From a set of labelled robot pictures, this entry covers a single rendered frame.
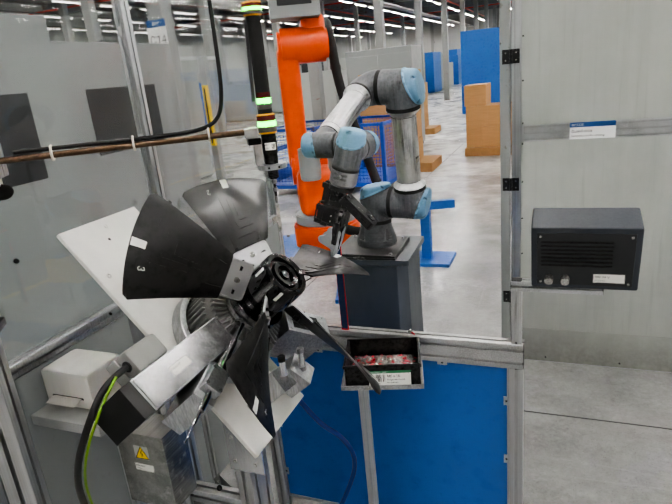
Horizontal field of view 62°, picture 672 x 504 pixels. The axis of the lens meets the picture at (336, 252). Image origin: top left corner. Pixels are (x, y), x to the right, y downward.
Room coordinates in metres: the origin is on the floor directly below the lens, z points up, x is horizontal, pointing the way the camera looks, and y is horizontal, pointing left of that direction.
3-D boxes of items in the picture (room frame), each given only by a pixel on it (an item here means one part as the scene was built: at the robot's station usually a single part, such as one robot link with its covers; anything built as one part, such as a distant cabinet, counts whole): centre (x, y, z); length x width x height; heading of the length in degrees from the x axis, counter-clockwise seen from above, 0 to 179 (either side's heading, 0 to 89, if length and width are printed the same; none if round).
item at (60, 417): (1.44, 0.68, 0.85); 0.36 x 0.24 x 0.03; 157
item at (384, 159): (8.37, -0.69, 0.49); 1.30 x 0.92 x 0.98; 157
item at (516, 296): (1.46, -0.50, 0.96); 0.03 x 0.03 x 0.20; 67
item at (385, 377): (1.45, -0.10, 0.85); 0.22 x 0.17 x 0.07; 82
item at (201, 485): (1.30, 0.39, 0.56); 0.19 x 0.04 x 0.04; 67
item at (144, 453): (1.26, 0.53, 0.73); 0.15 x 0.09 x 0.22; 67
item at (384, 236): (2.06, -0.16, 1.07); 0.15 x 0.15 x 0.10
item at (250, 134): (1.33, 0.14, 1.50); 0.09 x 0.07 x 0.10; 102
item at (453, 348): (1.63, -0.10, 0.82); 0.90 x 0.04 x 0.08; 67
